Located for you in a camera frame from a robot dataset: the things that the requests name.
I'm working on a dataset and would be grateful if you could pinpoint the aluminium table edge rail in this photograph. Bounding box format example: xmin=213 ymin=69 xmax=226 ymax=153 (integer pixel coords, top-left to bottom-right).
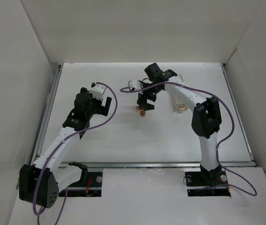
xmin=220 ymin=63 xmax=257 ymax=167

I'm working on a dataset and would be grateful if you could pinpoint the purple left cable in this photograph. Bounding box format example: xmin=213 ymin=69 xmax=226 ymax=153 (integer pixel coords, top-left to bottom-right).
xmin=33 ymin=82 xmax=119 ymax=225

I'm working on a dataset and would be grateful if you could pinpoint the clear plastic box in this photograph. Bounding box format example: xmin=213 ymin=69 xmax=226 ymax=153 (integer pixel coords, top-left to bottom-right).
xmin=170 ymin=88 xmax=188 ymax=111

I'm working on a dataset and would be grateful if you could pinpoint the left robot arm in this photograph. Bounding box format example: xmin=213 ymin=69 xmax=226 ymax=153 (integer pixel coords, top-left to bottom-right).
xmin=19 ymin=82 xmax=112 ymax=208

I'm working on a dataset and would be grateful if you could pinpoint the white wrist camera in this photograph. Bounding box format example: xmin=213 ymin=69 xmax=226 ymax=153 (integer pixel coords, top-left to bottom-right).
xmin=128 ymin=80 xmax=142 ymax=91
xmin=90 ymin=82 xmax=106 ymax=101

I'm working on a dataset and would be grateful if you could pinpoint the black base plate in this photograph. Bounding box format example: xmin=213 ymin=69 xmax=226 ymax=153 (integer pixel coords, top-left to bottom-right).
xmin=184 ymin=170 xmax=231 ymax=197
xmin=67 ymin=172 xmax=103 ymax=197

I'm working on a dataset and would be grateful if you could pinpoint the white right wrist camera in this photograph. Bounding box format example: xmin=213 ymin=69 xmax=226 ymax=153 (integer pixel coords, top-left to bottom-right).
xmin=128 ymin=80 xmax=142 ymax=91

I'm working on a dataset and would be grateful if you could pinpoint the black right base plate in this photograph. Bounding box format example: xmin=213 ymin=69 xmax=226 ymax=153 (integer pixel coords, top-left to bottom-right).
xmin=184 ymin=170 xmax=231 ymax=197

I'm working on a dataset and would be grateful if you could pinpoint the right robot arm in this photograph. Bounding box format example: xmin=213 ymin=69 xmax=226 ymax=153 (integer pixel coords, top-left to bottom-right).
xmin=129 ymin=63 xmax=223 ymax=187

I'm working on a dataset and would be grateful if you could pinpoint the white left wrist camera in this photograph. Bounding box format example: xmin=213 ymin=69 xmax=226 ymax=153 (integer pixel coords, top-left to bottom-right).
xmin=90 ymin=82 xmax=106 ymax=101

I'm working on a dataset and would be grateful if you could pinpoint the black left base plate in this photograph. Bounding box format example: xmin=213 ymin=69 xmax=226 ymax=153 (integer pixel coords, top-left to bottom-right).
xmin=67 ymin=172 xmax=103 ymax=197

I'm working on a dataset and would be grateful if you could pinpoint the front aluminium rail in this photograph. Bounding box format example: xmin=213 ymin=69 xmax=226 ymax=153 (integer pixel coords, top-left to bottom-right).
xmin=33 ymin=160 xmax=257 ymax=170

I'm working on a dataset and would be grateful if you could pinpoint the purple cable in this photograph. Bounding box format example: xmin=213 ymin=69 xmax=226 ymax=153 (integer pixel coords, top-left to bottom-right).
xmin=33 ymin=82 xmax=119 ymax=225
xmin=119 ymin=81 xmax=258 ymax=196

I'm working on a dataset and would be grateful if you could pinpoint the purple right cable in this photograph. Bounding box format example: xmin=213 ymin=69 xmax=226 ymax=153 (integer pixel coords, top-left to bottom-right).
xmin=119 ymin=81 xmax=258 ymax=196

